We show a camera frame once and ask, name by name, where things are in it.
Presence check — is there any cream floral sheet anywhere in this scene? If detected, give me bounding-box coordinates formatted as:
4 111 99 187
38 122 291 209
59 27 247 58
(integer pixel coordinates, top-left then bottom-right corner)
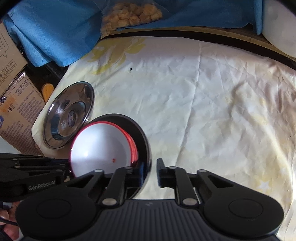
32 36 296 241

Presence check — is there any white pillow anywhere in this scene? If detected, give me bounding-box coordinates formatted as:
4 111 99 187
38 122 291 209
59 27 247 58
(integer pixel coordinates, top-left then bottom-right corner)
262 0 296 59

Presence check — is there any yellow wooden handle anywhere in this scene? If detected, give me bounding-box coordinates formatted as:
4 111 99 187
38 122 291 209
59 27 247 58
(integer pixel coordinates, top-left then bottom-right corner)
41 83 55 103

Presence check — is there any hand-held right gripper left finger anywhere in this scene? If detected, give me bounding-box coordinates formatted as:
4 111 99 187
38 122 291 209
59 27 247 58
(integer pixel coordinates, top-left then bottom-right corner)
75 166 143 206

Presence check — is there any printed cardboard box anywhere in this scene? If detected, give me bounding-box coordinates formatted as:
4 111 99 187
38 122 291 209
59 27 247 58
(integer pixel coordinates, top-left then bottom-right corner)
0 71 46 158

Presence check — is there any stainless steel plate with sticker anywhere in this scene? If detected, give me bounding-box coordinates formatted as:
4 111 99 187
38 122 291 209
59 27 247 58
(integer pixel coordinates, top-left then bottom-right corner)
43 81 95 149

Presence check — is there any person's left hand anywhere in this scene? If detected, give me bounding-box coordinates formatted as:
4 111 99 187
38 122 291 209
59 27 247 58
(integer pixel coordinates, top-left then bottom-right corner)
0 201 22 241

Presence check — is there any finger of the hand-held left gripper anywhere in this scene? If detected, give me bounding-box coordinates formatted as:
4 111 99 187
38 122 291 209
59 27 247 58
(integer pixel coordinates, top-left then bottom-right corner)
0 162 70 174
0 153 56 164

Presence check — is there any black cable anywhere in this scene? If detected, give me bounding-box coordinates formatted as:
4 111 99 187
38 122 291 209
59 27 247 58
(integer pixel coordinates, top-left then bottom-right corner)
0 219 18 234

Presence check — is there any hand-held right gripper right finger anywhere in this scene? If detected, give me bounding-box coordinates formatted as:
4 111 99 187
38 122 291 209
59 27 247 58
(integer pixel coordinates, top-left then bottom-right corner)
156 158 234 207

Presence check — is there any clear bag of yellow snacks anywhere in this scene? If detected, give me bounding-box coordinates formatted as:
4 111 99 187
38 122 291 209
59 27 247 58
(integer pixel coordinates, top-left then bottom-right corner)
99 0 164 39

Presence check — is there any blue cloth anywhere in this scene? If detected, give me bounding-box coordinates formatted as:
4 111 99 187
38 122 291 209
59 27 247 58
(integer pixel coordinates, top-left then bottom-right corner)
2 0 263 68

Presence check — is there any white bowl with red rim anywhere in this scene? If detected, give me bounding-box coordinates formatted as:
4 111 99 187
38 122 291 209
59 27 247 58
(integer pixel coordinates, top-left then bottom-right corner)
70 121 139 178

